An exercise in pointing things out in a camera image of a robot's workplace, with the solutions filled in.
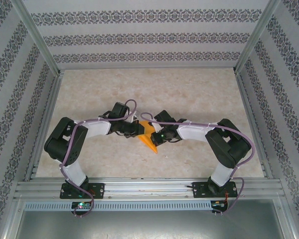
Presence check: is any wide aluminium mounting rail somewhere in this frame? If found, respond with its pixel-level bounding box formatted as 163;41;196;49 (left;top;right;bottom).
13;177;286;200

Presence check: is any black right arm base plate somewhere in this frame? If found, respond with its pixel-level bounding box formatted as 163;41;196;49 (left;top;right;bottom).
192;181;239;199

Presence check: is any aluminium side rail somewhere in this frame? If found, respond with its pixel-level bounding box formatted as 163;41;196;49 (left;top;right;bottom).
23;70;65;182
235;71;274;179

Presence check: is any grey slotted cable duct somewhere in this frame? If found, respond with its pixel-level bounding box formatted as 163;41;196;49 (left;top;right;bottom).
23;201;212;212

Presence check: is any grey metal panel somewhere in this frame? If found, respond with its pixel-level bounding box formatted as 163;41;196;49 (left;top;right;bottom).
2;199;297;239

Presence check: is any orange paper sheet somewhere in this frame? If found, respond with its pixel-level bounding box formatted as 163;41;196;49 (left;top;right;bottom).
139;120;158;154

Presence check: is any aluminium frame post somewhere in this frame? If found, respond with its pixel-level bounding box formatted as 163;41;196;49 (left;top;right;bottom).
233;0;284;74
9;0;65;75

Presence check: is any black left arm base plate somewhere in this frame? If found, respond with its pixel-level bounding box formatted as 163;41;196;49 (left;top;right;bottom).
59;183;106;200

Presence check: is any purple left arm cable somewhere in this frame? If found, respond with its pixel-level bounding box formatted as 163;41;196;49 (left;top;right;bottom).
60;99;140;219

